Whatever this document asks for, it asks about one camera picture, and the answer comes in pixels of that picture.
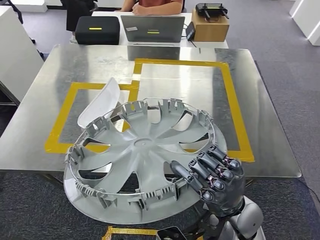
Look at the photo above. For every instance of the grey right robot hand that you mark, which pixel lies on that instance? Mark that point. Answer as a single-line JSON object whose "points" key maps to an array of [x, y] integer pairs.
{"points": [[229, 195]]}

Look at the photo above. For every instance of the grey plastic wheel cover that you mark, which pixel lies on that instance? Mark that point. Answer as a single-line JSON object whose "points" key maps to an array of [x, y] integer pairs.
{"points": [[143, 145]]}

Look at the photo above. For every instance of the steel workbench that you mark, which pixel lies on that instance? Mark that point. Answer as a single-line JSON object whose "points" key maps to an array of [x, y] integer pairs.
{"points": [[263, 116]]}

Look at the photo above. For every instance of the white plastic panel part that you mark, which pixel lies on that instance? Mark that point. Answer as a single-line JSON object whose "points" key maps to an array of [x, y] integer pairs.
{"points": [[103, 99]]}

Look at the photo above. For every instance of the brown cardboard box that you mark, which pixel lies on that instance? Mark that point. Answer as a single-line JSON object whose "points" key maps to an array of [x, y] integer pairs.
{"points": [[210, 31]]}

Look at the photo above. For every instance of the black power adapter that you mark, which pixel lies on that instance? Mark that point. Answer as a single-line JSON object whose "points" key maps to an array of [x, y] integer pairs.
{"points": [[190, 31]]}

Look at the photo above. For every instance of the black remote controller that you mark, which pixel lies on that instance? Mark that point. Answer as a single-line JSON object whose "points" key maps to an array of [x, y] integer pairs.
{"points": [[212, 8]]}

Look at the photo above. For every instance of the grey laptop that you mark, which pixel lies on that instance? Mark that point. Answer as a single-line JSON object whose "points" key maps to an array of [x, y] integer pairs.
{"points": [[162, 26]]}

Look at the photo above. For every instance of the white partition block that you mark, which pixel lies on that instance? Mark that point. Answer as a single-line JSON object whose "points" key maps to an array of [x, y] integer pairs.
{"points": [[307, 20]]}

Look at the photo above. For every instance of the person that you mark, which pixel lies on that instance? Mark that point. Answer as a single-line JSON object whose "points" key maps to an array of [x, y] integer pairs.
{"points": [[160, 8]]}

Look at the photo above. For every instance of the black hard case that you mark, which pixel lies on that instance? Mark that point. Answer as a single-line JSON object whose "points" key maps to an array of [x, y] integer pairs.
{"points": [[97, 36]]}

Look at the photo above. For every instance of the white side desk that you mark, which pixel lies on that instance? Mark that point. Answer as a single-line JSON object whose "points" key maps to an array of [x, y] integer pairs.
{"points": [[17, 53]]}

